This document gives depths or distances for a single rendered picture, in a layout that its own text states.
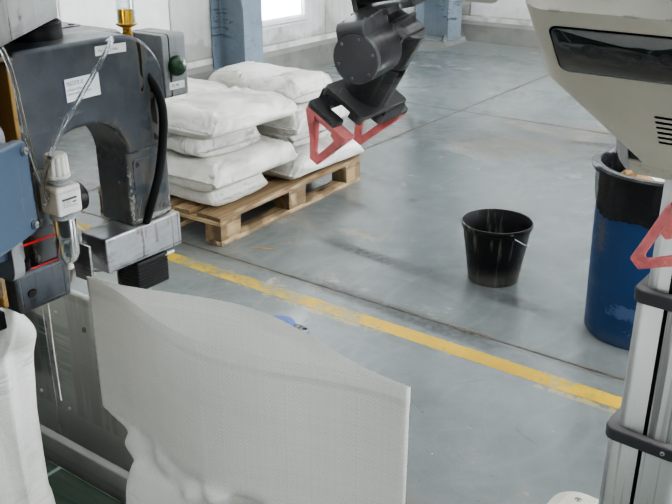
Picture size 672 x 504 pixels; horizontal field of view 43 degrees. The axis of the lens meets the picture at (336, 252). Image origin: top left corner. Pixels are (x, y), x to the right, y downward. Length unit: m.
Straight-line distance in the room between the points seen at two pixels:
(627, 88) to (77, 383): 1.34
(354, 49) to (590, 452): 1.91
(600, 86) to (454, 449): 1.60
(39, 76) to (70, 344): 0.94
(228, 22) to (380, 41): 6.22
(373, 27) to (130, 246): 0.51
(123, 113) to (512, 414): 1.87
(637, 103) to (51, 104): 0.76
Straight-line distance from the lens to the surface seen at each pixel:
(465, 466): 2.53
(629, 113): 1.22
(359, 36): 0.95
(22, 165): 0.83
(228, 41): 7.19
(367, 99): 1.05
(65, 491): 1.89
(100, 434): 2.01
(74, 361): 1.97
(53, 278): 1.19
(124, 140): 1.22
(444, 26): 9.69
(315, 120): 1.05
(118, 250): 1.25
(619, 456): 1.54
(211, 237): 3.99
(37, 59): 1.12
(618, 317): 3.19
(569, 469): 2.58
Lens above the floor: 1.51
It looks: 23 degrees down
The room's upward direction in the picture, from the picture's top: straight up
